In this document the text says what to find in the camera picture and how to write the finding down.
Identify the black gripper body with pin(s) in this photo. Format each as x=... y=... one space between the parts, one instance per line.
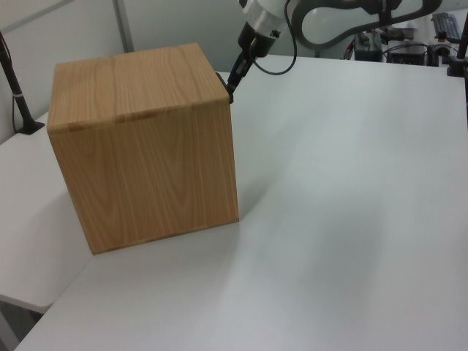
x=256 y=42

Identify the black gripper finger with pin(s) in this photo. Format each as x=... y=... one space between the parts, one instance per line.
x=240 y=69

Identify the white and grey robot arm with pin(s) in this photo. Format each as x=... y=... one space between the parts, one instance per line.
x=318 y=9

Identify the black device with green parts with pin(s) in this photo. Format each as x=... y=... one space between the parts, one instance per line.
x=369 y=49

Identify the light wooden cabinet box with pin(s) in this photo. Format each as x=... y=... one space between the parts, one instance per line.
x=146 y=164

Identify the black computer box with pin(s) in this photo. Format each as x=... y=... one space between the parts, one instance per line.
x=407 y=55

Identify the black keyboard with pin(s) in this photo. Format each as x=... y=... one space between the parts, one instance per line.
x=448 y=27

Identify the black pole with table clamp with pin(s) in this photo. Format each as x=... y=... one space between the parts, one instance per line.
x=457 y=66

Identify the grey partition post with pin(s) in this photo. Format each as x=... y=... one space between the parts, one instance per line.
x=123 y=25

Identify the black camera pole with base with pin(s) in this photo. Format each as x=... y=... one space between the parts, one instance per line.
x=20 y=102

